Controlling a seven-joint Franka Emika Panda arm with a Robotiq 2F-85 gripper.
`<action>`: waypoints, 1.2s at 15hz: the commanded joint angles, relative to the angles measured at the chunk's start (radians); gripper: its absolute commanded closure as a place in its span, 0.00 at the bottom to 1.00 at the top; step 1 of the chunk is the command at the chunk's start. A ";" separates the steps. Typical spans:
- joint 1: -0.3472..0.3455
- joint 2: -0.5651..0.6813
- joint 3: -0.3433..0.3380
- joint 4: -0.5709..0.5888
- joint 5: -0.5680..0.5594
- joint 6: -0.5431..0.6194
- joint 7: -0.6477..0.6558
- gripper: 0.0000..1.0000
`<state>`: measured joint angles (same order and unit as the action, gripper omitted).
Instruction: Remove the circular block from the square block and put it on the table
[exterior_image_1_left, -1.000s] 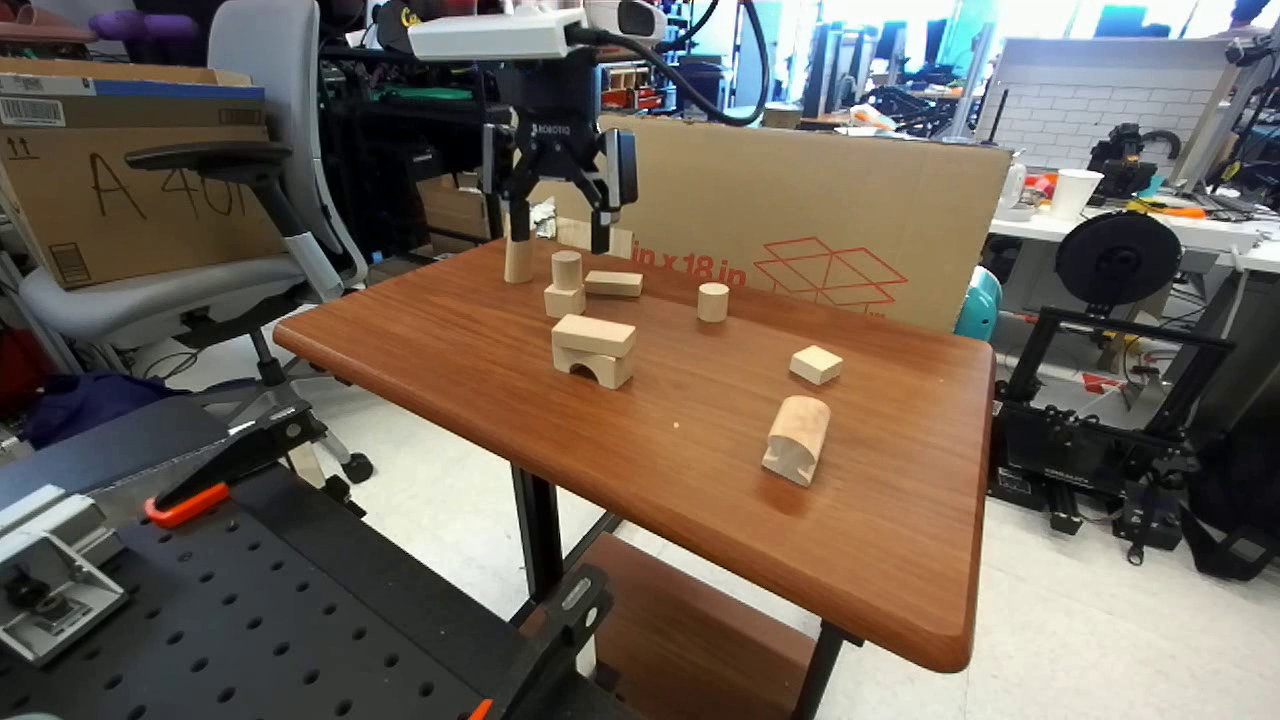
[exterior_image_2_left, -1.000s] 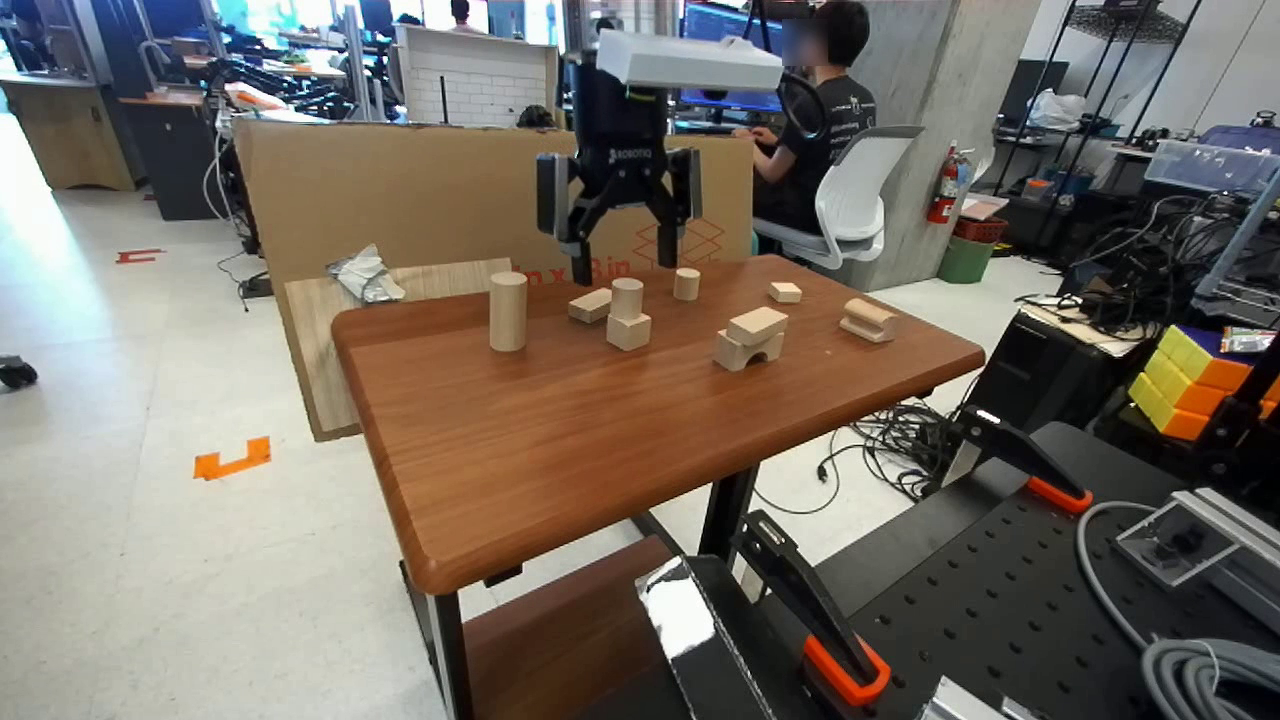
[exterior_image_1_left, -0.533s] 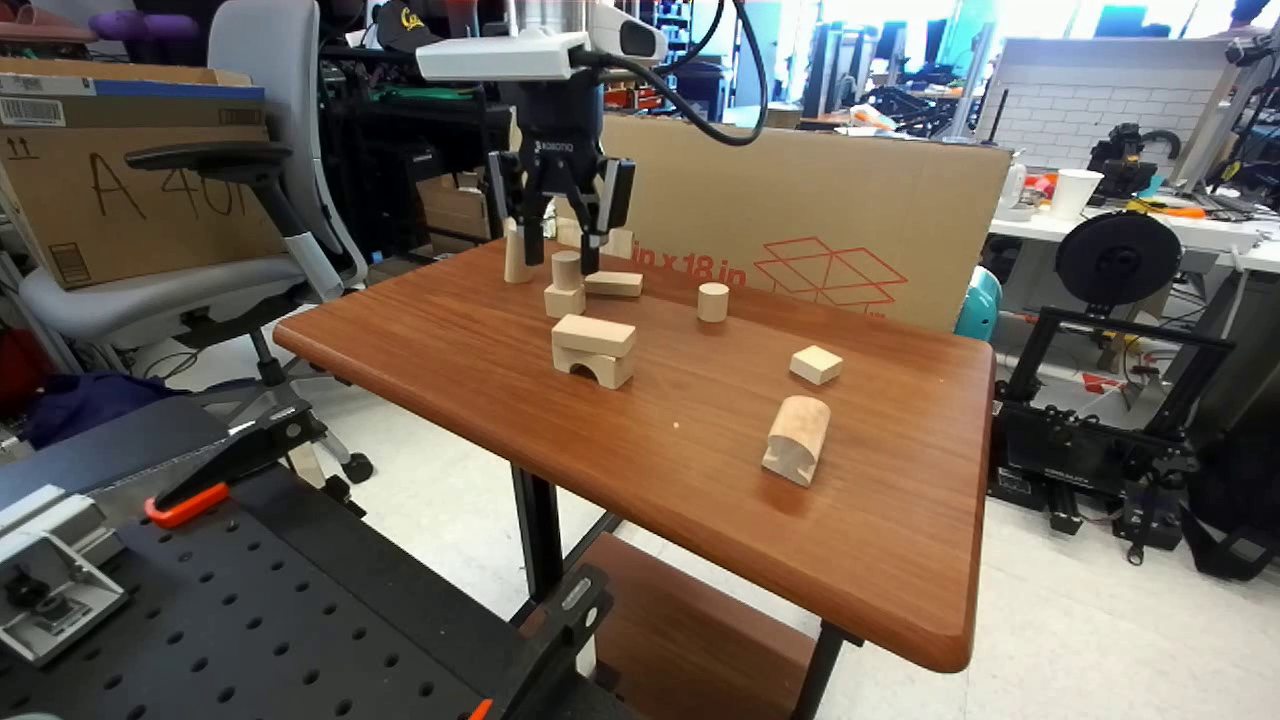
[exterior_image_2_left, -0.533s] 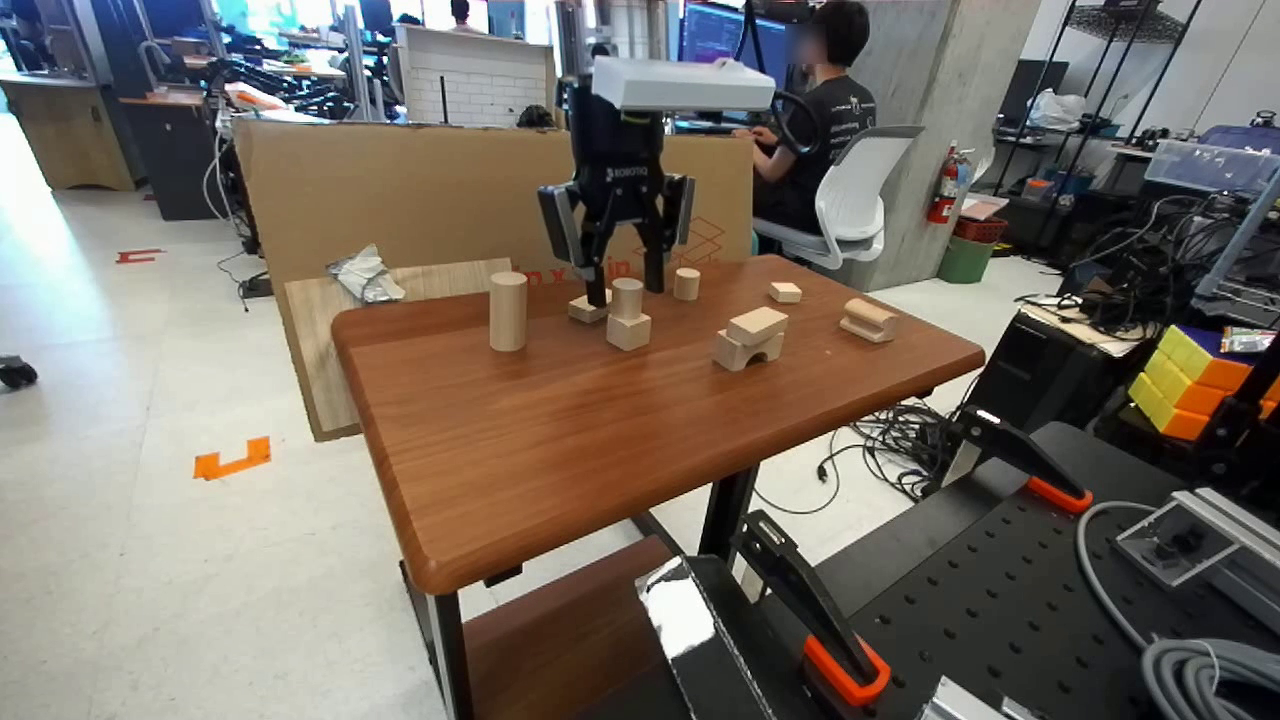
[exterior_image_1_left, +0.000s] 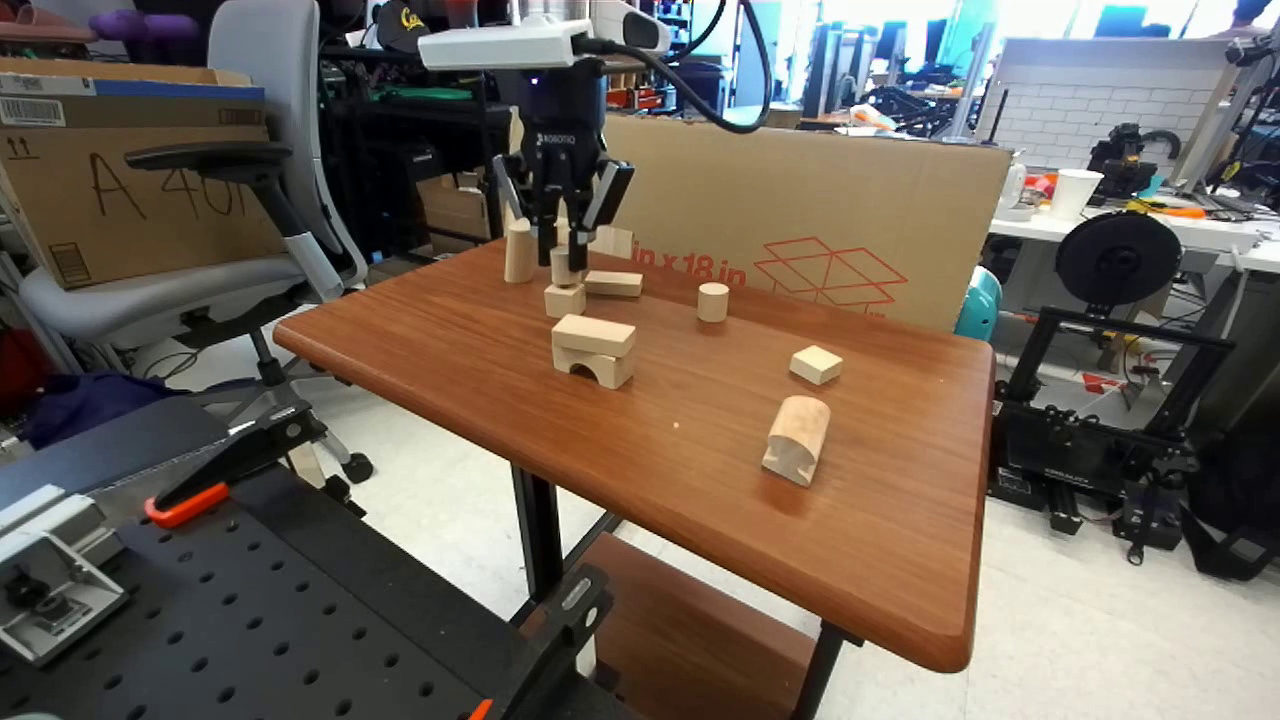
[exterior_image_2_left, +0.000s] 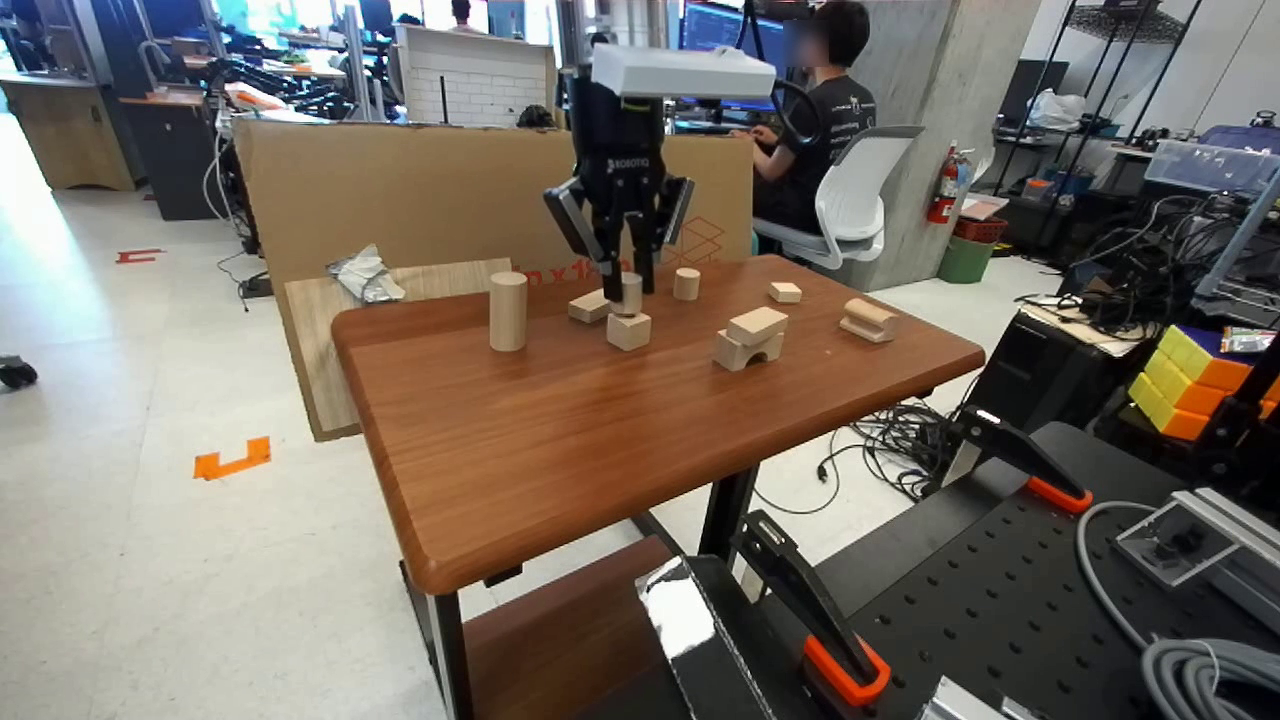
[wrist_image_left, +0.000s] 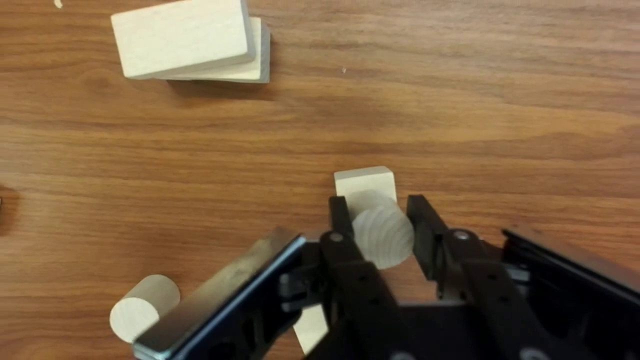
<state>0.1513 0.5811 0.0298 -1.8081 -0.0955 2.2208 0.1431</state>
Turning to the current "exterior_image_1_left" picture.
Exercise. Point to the short wooden cylinder block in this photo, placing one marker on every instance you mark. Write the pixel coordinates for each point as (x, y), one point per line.
(714, 302)

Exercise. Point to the white desk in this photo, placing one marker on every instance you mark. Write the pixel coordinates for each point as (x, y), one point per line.
(1200, 236)

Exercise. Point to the flat rectangular wooden block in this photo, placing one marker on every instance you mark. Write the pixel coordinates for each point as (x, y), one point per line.
(615, 282)

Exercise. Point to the long wooden plank block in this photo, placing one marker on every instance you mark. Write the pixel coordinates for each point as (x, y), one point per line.
(615, 241)

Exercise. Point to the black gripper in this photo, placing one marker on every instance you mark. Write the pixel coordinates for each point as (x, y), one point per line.
(560, 120)

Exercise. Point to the white perforated panel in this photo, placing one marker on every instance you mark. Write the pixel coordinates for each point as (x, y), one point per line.
(1105, 103)

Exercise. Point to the small wooden cube block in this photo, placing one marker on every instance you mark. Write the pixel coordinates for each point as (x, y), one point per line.
(560, 302)

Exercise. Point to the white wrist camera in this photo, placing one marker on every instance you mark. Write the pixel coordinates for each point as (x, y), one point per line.
(504, 47)

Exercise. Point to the small square wooden block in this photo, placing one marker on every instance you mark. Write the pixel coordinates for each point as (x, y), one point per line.
(814, 364)

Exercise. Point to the wooden lower shelf board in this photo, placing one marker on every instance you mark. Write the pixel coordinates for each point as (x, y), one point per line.
(694, 643)

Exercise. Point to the wooden arch block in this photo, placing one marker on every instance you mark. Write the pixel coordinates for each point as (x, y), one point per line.
(593, 344)

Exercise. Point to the black 3D printer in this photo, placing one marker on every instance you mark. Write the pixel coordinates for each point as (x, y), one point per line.
(1117, 261)

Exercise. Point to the small wooden cylinder block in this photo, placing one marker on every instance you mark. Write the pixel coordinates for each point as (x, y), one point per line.
(566, 271)

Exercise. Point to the cardboard box with handwriting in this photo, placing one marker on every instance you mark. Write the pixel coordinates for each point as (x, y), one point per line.
(121, 203)

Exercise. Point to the grey office chair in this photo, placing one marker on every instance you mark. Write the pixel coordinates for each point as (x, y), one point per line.
(273, 82)

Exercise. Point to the half-round wooden block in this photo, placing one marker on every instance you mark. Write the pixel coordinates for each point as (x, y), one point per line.
(797, 436)

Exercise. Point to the grey metal mounting bracket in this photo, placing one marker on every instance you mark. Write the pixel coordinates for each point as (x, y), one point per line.
(52, 586)

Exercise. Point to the black perforated metal board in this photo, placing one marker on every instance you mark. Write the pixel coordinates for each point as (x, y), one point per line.
(242, 624)

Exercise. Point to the teal ball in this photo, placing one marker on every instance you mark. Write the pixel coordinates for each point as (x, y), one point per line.
(983, 311)

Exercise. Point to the cardboard box with red print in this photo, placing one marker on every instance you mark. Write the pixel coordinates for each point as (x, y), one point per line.
(800, 203)

